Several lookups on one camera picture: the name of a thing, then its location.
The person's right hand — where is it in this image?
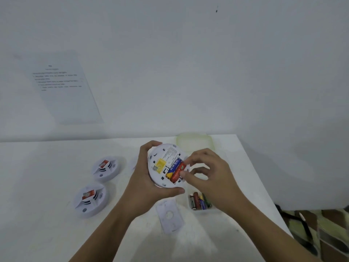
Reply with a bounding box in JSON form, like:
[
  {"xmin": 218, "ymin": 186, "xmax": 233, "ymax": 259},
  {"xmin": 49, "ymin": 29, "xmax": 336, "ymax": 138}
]
[{"xmin": 180, "ymin": 148, "xmax": 247, "ymax": 215}]

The person's left hand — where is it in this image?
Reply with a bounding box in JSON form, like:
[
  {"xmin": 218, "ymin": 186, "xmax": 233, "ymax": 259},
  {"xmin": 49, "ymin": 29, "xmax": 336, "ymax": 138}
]
[{"xmin": 120, "ymin": 140, "xmax": 186, "ymax": 219}]

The white smoke detector back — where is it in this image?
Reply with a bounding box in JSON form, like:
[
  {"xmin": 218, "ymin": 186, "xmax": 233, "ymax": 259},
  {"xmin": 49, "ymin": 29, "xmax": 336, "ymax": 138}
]
[{"xmin": 147, "ymin": 144, "xmax": 191, "ymax": 189}]

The person's left forearm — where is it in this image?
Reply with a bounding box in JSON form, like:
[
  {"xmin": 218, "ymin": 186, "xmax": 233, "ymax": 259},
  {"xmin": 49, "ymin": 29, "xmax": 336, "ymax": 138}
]
[{"xmin": 69, "ymin": 200, "xmax": 143, "ymax": 262}]

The person's right forearm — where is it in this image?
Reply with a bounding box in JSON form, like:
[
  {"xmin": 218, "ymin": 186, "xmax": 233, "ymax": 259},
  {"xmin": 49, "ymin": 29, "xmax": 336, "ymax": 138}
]
[{"xmin": 226, "ymin": 200, "xmax": 323, "ymax": 262}]

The blue and yellow battery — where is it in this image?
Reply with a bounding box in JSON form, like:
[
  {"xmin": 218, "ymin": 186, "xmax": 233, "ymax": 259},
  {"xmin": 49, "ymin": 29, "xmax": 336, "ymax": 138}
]
[{"xmin": 165, "ymin": 158, "xmax": 182, "ymax": 179}]

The white mounting plate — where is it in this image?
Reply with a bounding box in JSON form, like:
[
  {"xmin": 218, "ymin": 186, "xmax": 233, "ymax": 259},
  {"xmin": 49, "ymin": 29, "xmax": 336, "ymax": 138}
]
[{"xmin": 156, "ymin": 200, "xmax": 185, "ymax": 234}]

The clear yellowish plastic lid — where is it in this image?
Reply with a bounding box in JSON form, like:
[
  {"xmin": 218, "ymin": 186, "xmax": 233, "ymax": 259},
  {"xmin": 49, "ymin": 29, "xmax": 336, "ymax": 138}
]
[{"xmin": 176, "ymin": 132, "xmax": 215, "ymax": 156}]

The clear plastic container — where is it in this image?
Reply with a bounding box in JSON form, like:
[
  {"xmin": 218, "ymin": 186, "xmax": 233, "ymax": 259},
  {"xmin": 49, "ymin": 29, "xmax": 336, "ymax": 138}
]
[{"xmin": 188, "ymin": 190, "xmax": 223, "ymax": 215}]

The white smoke detector red tag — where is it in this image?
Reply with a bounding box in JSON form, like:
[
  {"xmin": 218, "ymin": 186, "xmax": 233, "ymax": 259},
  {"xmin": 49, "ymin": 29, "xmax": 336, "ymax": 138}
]
[
  {"xmin": 91, "ymin": 156, "xmax": 121, "ymax": 183},
  {"xmin": 73, "ymin": 182, "xmax": 108, "ymax": 219}
]

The patterned green brown fabric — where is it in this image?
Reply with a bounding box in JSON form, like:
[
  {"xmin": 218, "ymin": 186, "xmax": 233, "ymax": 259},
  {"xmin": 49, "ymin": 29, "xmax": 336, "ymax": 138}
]
[{"xmin": 275, "ymin": 206, "xmax": 349, "ymax": 262}]

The printed paper sheet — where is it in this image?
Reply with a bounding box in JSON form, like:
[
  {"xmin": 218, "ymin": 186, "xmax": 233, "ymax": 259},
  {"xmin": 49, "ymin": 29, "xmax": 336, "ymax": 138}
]
[{"xmin": 26, "ymin": 51, "xmax": 105, "ymax": 125}]

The black strap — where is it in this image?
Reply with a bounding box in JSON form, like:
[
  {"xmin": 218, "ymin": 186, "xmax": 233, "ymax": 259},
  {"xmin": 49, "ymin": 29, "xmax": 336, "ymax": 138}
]
[{"xmin": 275, "ymin": 205, "xmax": 319, "ymax": 255}]

